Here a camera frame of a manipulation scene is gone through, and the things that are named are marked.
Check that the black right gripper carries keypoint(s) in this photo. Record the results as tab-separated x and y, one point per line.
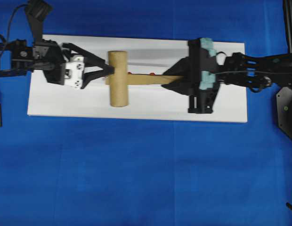
201	67

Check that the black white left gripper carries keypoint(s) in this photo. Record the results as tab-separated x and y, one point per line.
64	65

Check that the wooden mallet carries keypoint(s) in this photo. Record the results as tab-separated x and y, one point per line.
120	79

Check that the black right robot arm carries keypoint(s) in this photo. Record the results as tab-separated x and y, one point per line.
259	73

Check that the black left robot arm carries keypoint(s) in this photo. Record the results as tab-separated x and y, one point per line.
21	59

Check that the blue table cloth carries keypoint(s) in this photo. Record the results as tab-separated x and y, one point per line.
106	172

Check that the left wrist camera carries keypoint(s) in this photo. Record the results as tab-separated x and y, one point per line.
36	11

